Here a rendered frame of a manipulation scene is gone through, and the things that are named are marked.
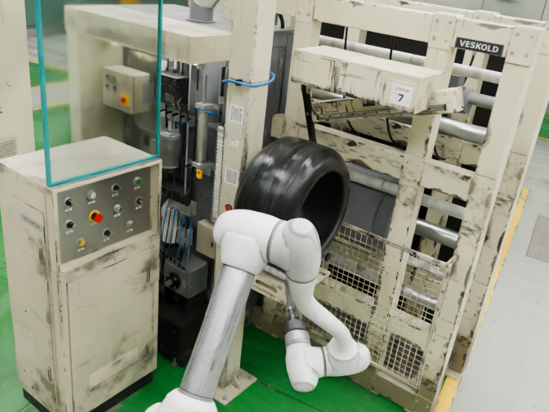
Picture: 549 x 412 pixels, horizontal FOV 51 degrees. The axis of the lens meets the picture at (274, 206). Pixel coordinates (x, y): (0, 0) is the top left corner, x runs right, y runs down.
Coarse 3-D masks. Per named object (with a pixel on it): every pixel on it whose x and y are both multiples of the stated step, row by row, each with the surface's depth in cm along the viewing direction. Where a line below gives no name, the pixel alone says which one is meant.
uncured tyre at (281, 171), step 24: (288, 144) 237; (312, 144) 239; (264, 168) 229; (288, 168) 225; (312, 168) 227; (336, 168) 240; (240, 192) 232; (264, 192) 226; (288, 192) 222; (312, 192) 275; (336, 192) 267; (288, 216) 223; (312, 216) 274; (336, 216) 261
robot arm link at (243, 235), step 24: (240, 216) 166; (264, 216) 166; (216, 240) 168; (240, 240) 163; (264, 240) 162; (240, 264) 162; (264, 264) 167; (216, 288) 164; (240, 288) 163; (216, 312) 161; (240, 312) 164; (216, 336) 160; (192, 360) 160; (216, 360) 160; (192, 384) 158; (216, 384) 161; (168, 408) 156; (192, 408) 154
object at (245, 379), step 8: (240, 368) 321; (240, 376) 315; (248, 376) 314; (240, 384) 309; (248, 384) 310; (216, 392) 302; (224, 392) 302; (232, 392) 303; (240, 392) 305; (216, 400) 298; (224, 400) 297
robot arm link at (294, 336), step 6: (294, 330) 205; (300, 330) 205; (288, 336) 204; (294, 336) 203; (300, 336) 203; (306, 336) 204; (288, 342) 203; (294, 342) 202; (300, 342) 202; (306, 342) 203
